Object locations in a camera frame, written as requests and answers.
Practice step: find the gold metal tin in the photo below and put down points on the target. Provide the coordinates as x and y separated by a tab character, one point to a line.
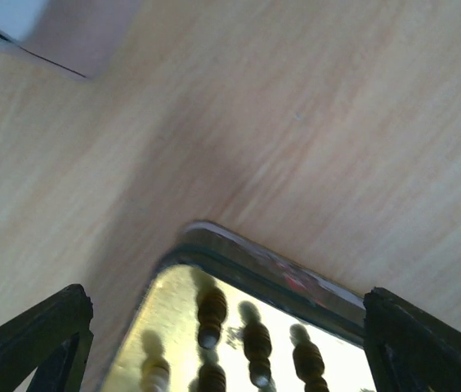
284	293

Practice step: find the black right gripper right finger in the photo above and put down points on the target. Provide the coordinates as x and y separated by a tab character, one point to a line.
407	348

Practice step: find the dark pawn in tin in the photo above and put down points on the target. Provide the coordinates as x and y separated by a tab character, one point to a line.
307	360
212	309
257	345

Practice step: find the white pawn chess piece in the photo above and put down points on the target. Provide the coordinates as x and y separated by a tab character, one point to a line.
155	369

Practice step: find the silver pink tin lid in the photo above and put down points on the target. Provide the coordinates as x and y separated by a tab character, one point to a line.
76	37

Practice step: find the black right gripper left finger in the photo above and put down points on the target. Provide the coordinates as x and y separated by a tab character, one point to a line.
51	342

